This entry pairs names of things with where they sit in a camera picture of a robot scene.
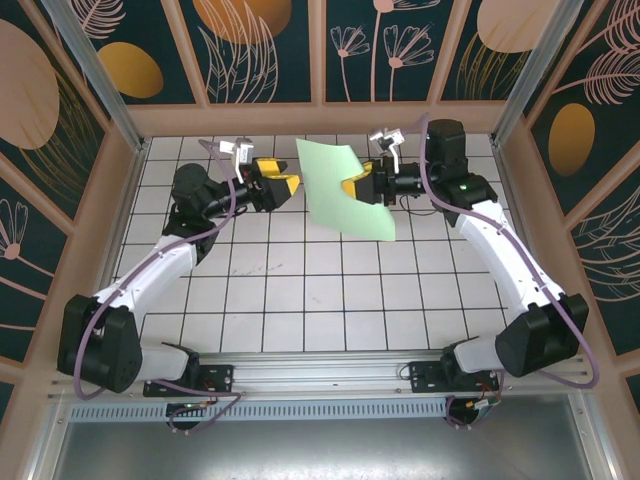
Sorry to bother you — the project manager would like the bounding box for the grey metal sheet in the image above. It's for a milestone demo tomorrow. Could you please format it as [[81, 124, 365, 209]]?
[[49, 418, 609, 480]]

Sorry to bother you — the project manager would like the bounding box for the light green paper sheet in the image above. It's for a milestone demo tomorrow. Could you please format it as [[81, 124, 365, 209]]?
[[295, 137, 396, 243]]

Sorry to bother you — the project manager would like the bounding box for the aluminium mounting rail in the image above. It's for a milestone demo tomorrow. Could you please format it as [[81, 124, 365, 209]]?
[[47, 349, 594, 402]]

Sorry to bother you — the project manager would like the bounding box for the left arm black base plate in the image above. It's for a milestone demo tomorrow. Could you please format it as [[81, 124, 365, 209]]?
[[143, 363, 235, 399]]

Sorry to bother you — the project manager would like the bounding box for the slotted grey cable duct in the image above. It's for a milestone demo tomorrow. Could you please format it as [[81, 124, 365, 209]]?
[[67, 397, 450, 423]]

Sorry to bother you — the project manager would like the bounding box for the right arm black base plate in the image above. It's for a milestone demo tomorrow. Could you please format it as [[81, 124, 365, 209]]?
[[408, 360, 501, 394]]

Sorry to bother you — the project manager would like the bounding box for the aluminium frame post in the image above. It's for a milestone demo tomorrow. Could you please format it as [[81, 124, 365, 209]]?
[[489, 0, 600, 147], [39, 0, 151, 154]]

